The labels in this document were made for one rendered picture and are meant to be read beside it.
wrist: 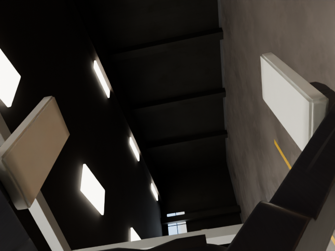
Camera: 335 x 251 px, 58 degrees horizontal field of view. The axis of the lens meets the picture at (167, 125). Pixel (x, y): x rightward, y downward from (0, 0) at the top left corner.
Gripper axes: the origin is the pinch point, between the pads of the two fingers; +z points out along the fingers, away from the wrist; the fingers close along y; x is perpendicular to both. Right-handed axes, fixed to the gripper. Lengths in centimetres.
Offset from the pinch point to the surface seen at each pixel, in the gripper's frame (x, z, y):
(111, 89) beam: -300, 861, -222
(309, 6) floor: -69, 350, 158
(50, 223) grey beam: -191, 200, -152
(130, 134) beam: -514, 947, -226
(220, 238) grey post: -246, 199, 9
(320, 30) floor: -90, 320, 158
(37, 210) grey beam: -171, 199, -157
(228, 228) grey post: -243, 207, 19
